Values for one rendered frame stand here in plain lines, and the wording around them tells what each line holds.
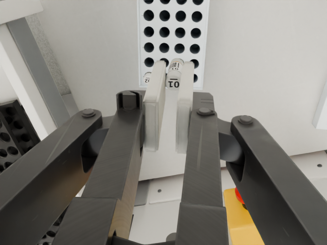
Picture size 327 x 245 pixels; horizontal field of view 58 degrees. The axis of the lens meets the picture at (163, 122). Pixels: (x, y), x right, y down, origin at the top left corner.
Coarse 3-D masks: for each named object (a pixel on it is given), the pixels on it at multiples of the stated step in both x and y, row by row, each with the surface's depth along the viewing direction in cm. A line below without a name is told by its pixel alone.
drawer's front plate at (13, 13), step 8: (8, 0) 27; (16, 0) 28; (24, 0) 30; (32, 0) 31; (0, 8) 26; (8, 8) 27; (16, 8) 28; (24, 8) 29; (32, 8) 31; (40, 8) 32; (0, 16) 26; (8, 16) 27; (16, 16) 28; (24, 16) 29
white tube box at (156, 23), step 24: (144, 0) 35; (168, 0) 37; (192, 0) 34; (144, 24) 36; (168, 24) 35; (192, 24) 35; (144, 48) 37; (168, 48) 38; (192, 48) 39; (144, 72) 38
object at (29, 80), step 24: (0, 24) 28; (24, 24) 32; (0, 48) 28; (24, 48) 31; (0, 72) 36; (24, 72) 30; (48, 72) 34; (0, 96) 37; (24, 96) 30; (48, 96) 33; (48, 120) 33
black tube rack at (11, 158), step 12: (0, 108) 34; (12, 108) 34; (12, 120) 34; (24, 120) 35; (0, 132) 32; (12, 132) 32; (24, 132) 35; (0, 144) 33; (12, 144) 32; (24, 144) 36; (0, 156) 33; (12, 156) 33; (0, 168) 39; (60, 216) 38; (48, 240) 39
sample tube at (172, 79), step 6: (174, 60) 24; (180, 60) 24; (174, 66) 22; (180, 66) 22; (168, 72) 21; (174, 72) 20; (180, 72) 21; (168, 78) 20; (174, 78) 20; (180, 78) 20; (168, 84) 20; (174, 84) 20; (174, 90) 21
